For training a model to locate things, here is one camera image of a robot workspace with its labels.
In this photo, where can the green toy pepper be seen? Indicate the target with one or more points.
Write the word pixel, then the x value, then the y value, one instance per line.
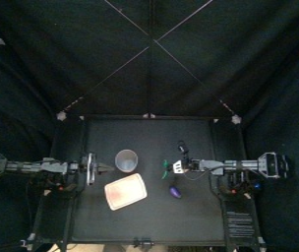
pixel 165 174

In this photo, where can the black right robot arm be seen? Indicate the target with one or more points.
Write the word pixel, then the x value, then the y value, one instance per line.
pixel 243 164

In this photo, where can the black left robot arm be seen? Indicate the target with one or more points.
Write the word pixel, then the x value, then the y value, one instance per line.
pixel 29 165

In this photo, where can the pink rectangular plate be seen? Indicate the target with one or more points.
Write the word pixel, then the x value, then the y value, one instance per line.
pixel 125 192

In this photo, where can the purple toy eggplant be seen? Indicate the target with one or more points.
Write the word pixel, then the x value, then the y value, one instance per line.
pixel 175 192

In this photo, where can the black table edge clamp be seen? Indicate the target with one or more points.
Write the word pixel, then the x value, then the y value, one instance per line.
pixel 142 243

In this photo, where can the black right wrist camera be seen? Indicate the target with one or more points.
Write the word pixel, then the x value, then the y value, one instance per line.
pixel 183 148

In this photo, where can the grey frame middle bracket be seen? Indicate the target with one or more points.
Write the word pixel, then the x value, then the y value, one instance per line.
pixel 148 115

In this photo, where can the grey frame corner bracket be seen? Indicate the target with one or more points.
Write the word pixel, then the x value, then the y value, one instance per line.
pixel 60 115
pixel 236 119

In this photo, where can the grey table corner bracket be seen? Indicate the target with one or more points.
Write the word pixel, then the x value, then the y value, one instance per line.
pixel 27 241

